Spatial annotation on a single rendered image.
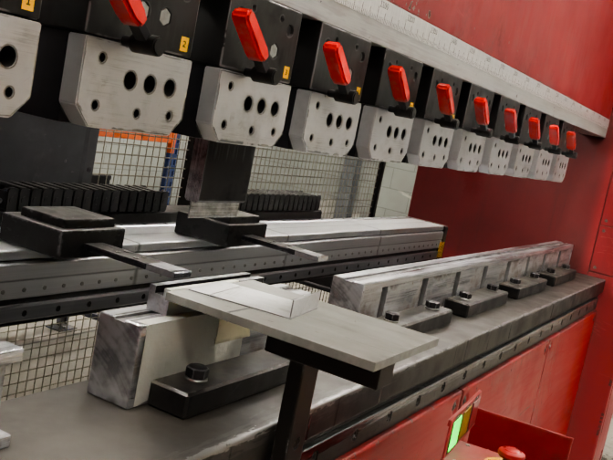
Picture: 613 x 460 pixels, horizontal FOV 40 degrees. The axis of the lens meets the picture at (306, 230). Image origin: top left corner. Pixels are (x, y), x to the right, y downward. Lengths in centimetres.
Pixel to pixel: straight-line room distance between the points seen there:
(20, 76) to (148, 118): 16
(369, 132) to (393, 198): 759
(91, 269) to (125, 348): 31
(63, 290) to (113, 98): 47
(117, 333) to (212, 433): 15
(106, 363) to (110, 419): 7
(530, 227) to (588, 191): 23
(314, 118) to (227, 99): 20
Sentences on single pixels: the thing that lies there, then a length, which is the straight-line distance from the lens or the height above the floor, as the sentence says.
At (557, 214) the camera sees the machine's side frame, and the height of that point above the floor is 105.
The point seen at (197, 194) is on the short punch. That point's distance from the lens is 98.
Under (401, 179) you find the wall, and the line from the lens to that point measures 881.
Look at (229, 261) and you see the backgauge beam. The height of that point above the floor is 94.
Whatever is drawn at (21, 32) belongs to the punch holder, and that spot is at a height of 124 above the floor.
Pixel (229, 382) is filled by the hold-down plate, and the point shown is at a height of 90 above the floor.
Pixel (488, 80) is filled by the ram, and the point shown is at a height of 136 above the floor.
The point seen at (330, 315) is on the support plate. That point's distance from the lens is 100.
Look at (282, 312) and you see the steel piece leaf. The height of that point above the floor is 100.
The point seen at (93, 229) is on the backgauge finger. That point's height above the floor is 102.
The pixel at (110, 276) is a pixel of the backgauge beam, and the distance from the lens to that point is 128.
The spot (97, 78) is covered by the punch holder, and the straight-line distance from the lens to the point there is 78.
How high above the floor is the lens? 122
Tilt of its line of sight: 8 degrees down
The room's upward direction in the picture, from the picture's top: 11 degrees clockwise
